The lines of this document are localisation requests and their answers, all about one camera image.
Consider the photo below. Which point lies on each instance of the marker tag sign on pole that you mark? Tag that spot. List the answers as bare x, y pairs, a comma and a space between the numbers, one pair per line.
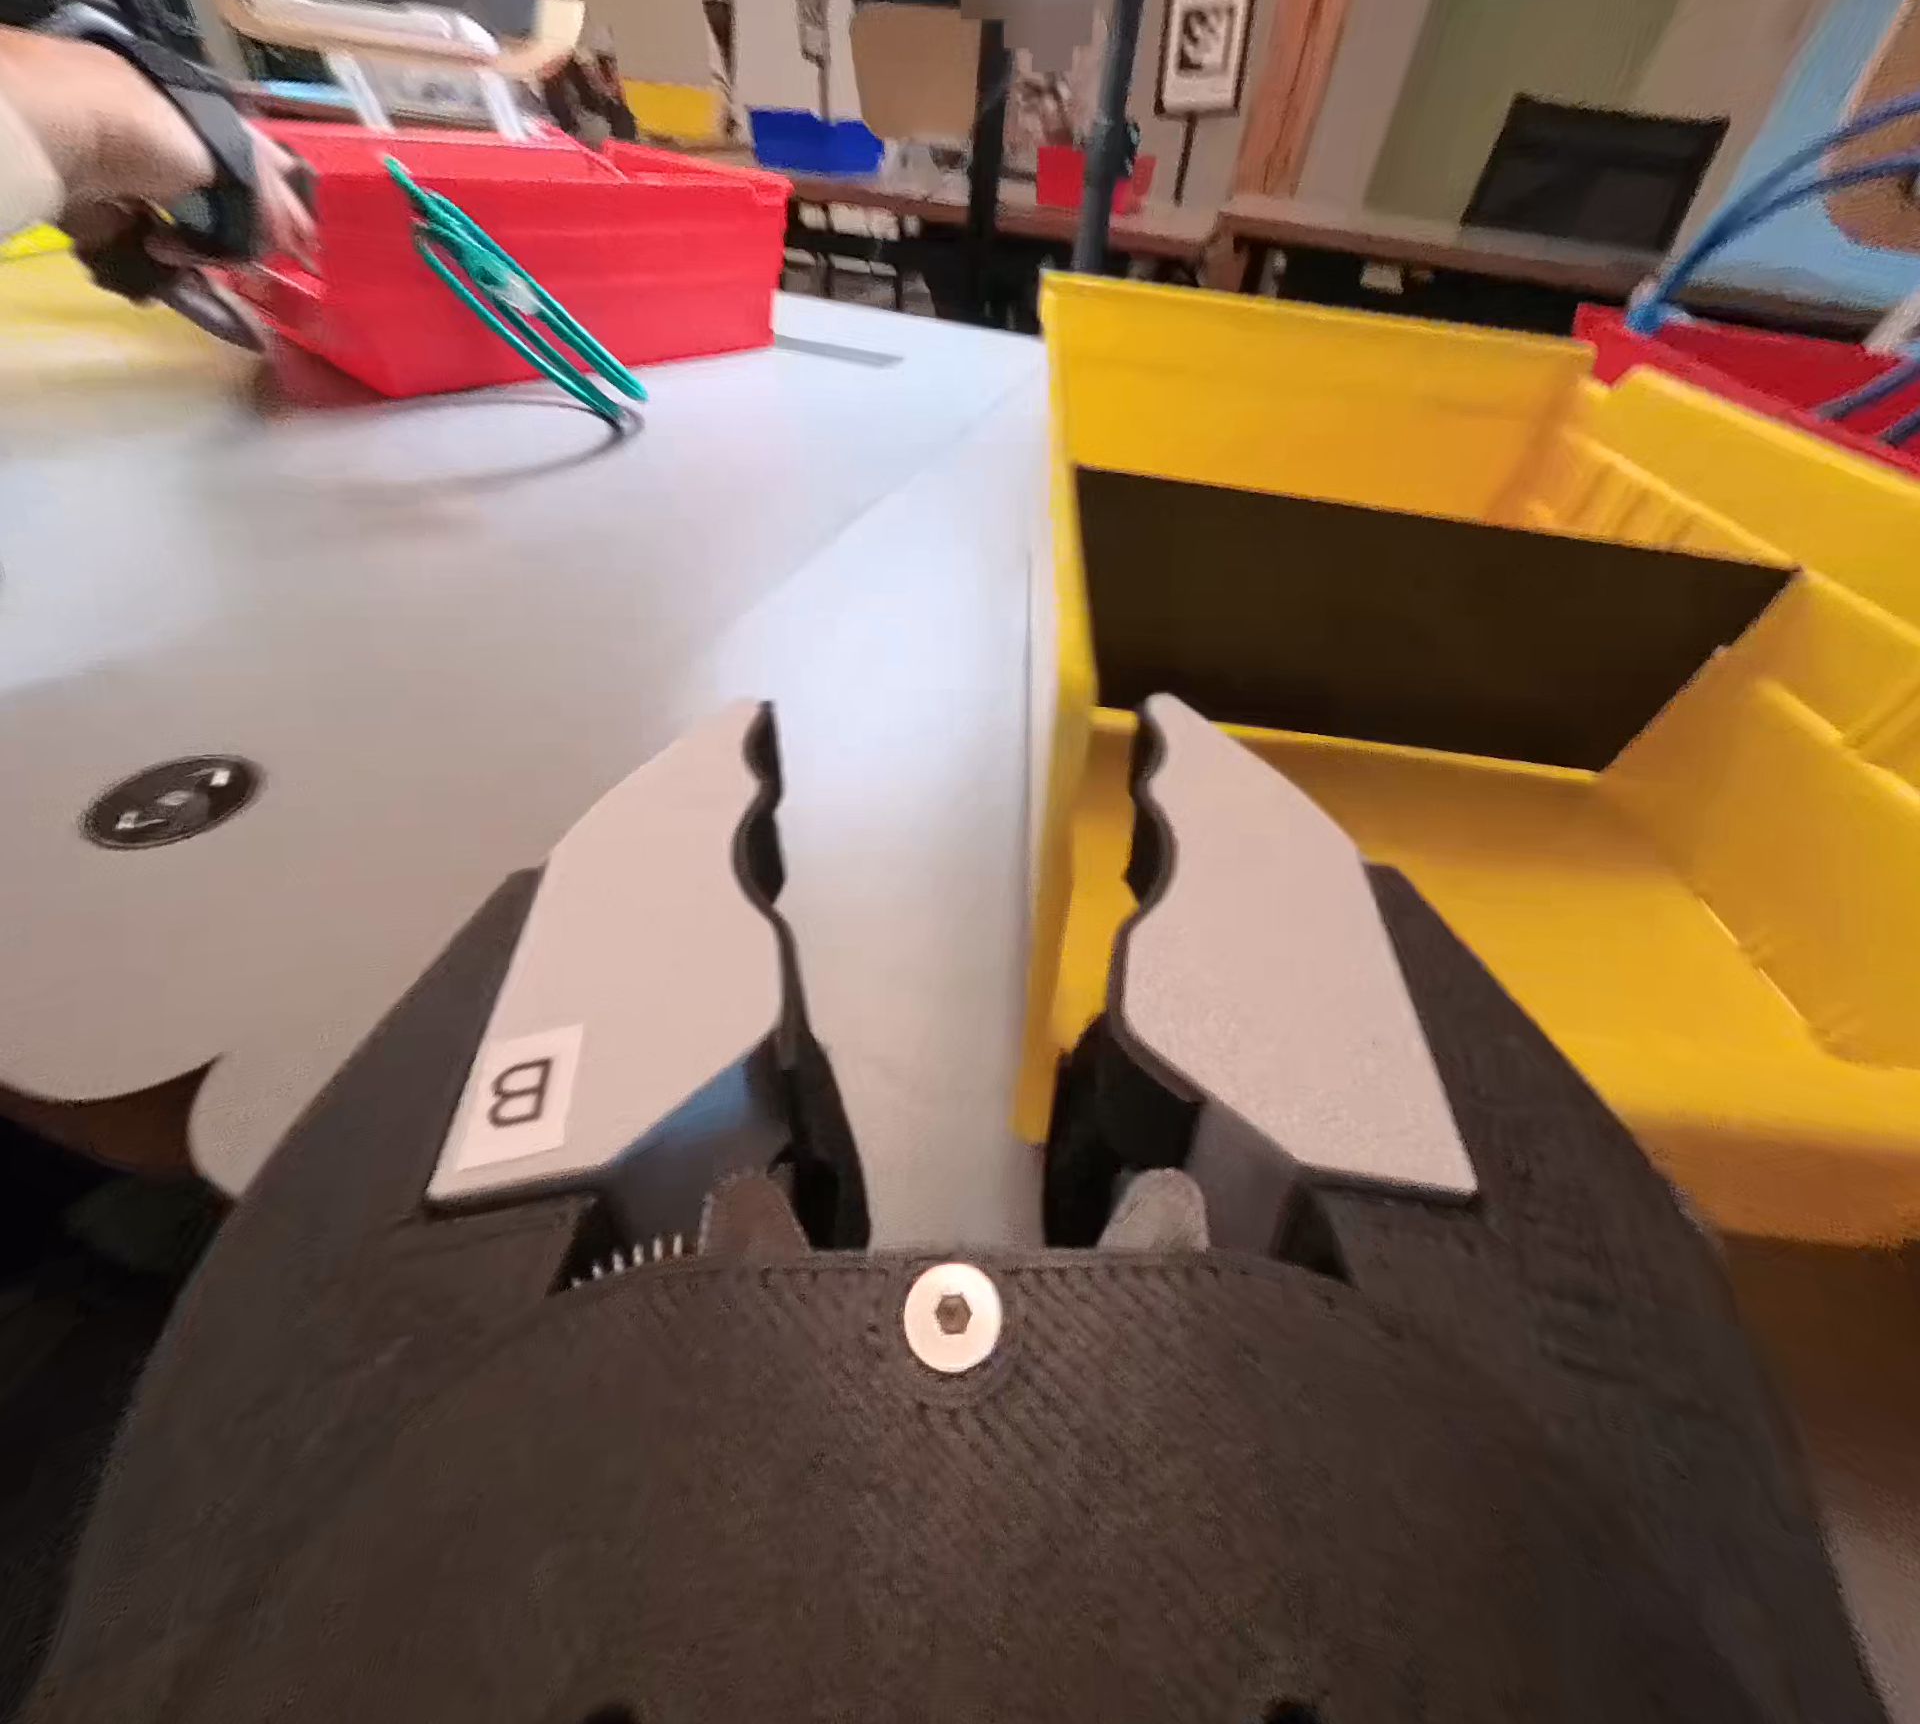
1209, 36

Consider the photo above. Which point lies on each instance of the small blue bin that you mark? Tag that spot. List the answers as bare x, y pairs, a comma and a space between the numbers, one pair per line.
811, 143

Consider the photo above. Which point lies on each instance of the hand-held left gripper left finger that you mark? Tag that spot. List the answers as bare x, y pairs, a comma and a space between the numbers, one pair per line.
630, 975

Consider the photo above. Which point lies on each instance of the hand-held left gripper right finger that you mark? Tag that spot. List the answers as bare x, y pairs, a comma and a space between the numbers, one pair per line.
1291, 1004

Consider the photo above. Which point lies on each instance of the dark metal pole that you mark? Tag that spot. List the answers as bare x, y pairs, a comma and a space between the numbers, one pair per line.
1124, 28

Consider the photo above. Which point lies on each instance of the round black desk control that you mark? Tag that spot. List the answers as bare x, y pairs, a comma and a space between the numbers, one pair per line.
173, 802

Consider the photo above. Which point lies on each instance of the small yellow bin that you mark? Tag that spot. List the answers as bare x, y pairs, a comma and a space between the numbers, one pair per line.
674, 108

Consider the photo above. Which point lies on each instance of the yellow plastic bin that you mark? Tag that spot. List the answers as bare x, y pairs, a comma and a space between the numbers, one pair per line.
1321, 404
90, 315

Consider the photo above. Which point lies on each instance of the wooden work table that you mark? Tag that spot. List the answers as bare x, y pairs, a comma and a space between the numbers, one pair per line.
930, 197

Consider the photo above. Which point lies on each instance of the black monitor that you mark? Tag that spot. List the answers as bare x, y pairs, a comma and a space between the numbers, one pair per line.
1591, 173

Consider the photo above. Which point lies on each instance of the small red bin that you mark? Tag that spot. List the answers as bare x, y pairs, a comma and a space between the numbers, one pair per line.
1068, 178

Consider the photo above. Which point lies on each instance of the black bin divider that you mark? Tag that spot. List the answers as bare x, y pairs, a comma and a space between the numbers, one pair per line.
1351, 615

